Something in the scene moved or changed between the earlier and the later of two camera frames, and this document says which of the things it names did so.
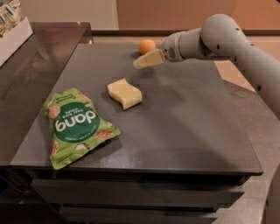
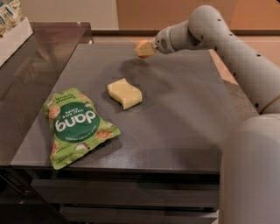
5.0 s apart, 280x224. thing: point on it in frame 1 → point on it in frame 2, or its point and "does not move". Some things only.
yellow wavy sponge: x=122 y=91 does not move
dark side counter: x=31 y=79 does not move
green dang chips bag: x=75 y=124 does not move
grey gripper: x=171 y=49 → x=162 y=42
